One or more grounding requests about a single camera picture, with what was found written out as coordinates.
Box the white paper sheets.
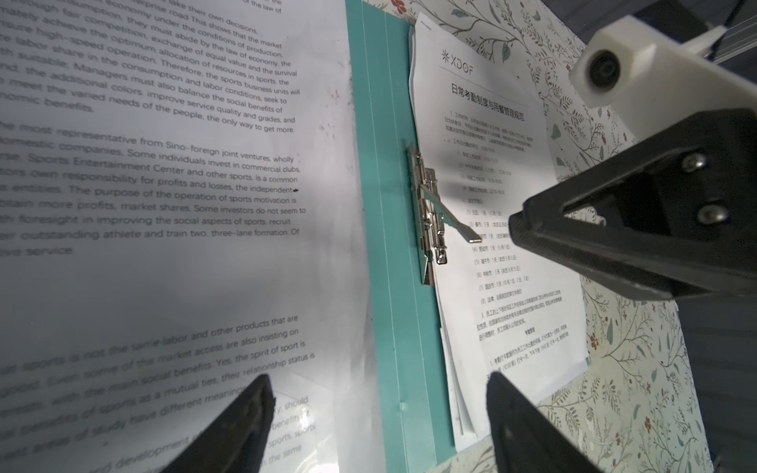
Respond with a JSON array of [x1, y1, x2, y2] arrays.
[[411, 15, 587, 451]]

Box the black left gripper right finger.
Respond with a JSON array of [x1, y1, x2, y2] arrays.
[[486, 372, 599, 473]]

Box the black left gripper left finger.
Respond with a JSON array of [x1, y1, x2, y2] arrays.
[[164, 374, 276, 473]]

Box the teal plastic folder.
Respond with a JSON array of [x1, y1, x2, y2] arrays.
[[346, 1, 455, 472]]

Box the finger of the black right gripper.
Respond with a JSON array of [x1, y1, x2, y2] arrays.
[[509, 108, 756, 301]]

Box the metal folder clip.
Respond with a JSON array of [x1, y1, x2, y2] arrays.
[[406, 143, 482, 287]]

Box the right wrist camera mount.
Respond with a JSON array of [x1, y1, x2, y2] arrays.
[[570, 16, 756, 140]]

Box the printed paper sheet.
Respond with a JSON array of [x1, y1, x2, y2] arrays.
[[1, 1, 388, 472]]

